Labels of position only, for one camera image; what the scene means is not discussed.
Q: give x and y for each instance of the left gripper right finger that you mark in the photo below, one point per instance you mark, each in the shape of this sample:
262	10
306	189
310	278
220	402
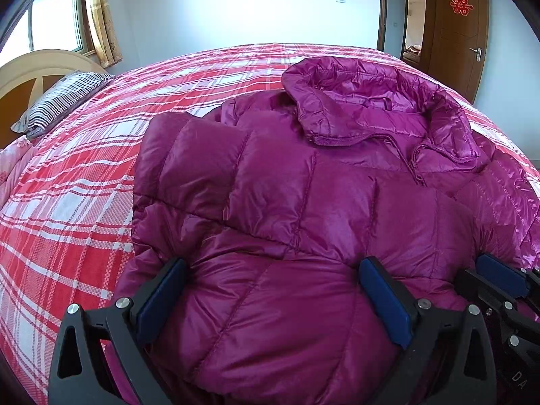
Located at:
446	355

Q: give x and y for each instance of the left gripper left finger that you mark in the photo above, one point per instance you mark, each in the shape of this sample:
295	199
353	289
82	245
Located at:
79	373

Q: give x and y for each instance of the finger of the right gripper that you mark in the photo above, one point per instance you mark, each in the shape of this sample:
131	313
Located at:
502	274

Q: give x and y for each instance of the magenta quilted down jacket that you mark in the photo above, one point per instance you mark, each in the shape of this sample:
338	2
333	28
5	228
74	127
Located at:
273	198

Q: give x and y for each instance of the red white plaid bedsheet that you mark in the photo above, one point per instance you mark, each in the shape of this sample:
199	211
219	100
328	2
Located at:
66	230

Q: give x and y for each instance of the pink floral folded quilt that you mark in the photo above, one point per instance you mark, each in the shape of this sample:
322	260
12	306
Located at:
14	159

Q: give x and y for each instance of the striped grey pillow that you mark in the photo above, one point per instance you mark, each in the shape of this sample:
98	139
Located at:
65	96

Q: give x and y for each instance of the cream brown wooden headboard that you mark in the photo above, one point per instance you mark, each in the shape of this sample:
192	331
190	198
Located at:
25	78

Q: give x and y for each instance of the red double happiness sticker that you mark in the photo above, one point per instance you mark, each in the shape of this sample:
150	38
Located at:
461	7

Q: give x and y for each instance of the brown wooden door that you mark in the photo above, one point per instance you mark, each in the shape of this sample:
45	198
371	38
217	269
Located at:
445	54

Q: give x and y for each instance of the right yellow curtain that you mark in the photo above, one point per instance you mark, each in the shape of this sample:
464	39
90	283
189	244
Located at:
102	33

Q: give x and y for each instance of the silver door handle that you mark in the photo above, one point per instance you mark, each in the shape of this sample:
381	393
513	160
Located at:
478	52

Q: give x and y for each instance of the window with metal frame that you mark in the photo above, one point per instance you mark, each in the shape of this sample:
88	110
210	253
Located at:
50	24

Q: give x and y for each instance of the brown door frame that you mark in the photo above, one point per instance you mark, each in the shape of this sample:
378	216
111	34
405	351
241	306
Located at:
401	29

